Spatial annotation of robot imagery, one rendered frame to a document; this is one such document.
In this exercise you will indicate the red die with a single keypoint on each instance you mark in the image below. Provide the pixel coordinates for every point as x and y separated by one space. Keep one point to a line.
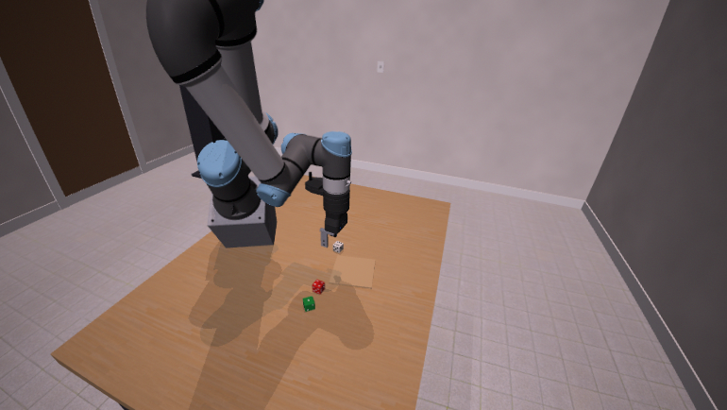
318 287

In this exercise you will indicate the green die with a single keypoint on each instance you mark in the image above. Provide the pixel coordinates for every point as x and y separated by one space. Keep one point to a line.
308 304

